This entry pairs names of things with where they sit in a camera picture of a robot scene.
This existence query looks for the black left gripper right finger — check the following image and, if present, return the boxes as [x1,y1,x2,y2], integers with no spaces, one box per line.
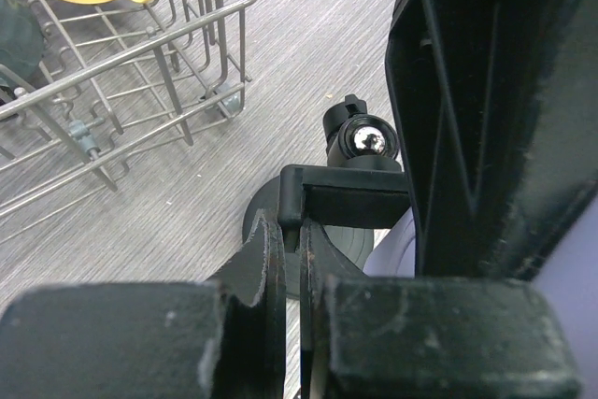
[299,221,582,398]

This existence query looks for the lilac smartphone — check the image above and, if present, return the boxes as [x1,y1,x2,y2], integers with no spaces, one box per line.
[363,204,597,398]

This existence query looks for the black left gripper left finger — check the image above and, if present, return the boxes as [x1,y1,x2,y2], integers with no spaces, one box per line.
[1,213,286,398]

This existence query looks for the black phone stand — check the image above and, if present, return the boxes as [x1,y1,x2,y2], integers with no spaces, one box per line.
[242,94,410,300]

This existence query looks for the grey mug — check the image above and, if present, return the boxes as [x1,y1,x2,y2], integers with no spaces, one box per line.
[1,0,45,81]

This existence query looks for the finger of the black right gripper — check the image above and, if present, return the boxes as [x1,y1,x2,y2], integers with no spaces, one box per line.
[386,0,597,280]

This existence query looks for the grey wire dish rack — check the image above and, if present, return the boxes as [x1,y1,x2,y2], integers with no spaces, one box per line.
[1,0,256,229]

